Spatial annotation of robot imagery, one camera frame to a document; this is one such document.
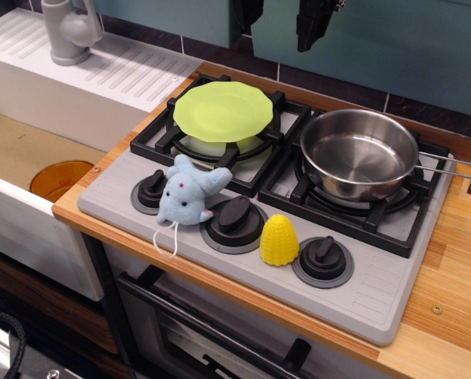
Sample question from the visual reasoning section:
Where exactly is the left black burner grate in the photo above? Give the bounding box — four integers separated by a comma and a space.
130, 75, 311, 197

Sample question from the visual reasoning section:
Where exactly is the light blue plush elephant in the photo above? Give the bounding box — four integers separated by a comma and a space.
157, 154, 232, 234

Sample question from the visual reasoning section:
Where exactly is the right black stove knob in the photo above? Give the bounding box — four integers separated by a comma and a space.
292, 235, 355, 289

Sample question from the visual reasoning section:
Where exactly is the black stove knob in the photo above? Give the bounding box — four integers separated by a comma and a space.
130, 170, 166, 216
200, 196, 269, 255
292, 235, 355, 289

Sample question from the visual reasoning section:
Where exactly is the middle black stove knob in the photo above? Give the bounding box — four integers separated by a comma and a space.
200, 196, 269, 255

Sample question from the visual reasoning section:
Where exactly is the toy oven door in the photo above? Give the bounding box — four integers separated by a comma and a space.
116, 267, 386, 378

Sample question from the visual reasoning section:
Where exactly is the black braided cable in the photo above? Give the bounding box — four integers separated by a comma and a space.
0, 311, 27, 379

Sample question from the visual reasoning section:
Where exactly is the left black stove knob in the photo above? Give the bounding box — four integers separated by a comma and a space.
130, 170, 166, 216

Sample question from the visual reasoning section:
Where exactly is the grey toy faucet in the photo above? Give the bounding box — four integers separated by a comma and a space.
41, 0, 103, 66

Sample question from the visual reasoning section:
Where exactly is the right black burner grate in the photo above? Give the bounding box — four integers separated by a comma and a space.
258, 118, 450, 257

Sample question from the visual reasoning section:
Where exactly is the black burner grate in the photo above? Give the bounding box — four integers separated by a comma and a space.
258, 118, 450, 257
130, 75, 311, 197

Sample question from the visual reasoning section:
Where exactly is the orange plastic bowl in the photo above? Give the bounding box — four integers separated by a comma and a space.
29, 159, 94, 202

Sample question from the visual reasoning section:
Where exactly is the yellow toy corn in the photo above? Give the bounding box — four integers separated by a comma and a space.
259, 214, 300, 266

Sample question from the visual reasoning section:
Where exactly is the green plastic plate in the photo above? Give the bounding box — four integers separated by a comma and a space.
173, 81, 273, 143

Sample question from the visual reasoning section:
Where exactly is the grey toy stove top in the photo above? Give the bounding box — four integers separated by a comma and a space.
77, 91, 455, 345

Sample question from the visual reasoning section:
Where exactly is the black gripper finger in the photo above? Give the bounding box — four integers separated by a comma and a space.
232, 0, 264, 33
296, 0, 345, 52

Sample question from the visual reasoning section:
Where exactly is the stainless steel pot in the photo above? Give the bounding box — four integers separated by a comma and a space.
299, 109, 471, 202

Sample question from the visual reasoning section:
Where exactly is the white toy sink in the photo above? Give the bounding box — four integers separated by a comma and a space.
0, 8, 201, 301

